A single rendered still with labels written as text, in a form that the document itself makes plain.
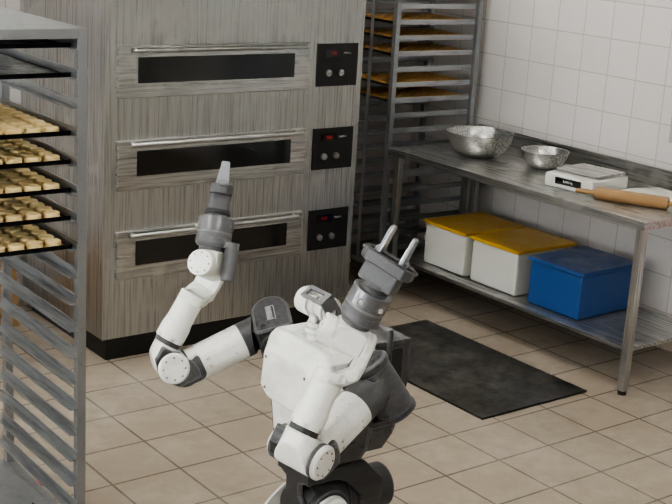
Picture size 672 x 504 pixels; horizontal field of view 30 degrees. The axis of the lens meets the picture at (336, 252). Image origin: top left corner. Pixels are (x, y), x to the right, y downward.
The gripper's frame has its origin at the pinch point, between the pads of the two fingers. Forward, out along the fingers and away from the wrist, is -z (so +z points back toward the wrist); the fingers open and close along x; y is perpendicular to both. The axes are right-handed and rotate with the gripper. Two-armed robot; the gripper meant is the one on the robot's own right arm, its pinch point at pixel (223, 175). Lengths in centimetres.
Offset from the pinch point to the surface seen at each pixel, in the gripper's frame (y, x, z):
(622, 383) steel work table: -210, -280, 17
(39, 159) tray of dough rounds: 55, -80, -10
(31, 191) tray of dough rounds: 56, -80, 0
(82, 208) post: 41, -87, 2
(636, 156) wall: -223, -334, -110
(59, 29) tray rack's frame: 54, -62, -47
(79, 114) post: 45, -75, -25
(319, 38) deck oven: -41, -310, -135
